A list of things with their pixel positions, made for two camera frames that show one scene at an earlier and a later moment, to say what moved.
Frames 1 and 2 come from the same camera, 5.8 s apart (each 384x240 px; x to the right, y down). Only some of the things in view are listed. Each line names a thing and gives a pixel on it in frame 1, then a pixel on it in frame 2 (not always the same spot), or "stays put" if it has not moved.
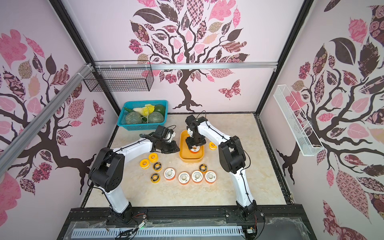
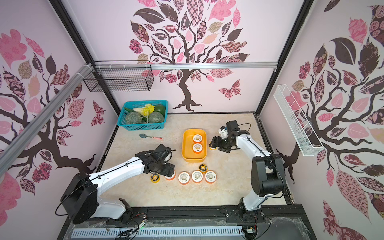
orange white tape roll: [169, 173] stays put
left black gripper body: [166, 147] -> [163, 169]
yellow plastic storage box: [185, 154] stays put
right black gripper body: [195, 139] -> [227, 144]
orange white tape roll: [195, 149] stays put
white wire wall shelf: [306, 138] stays put
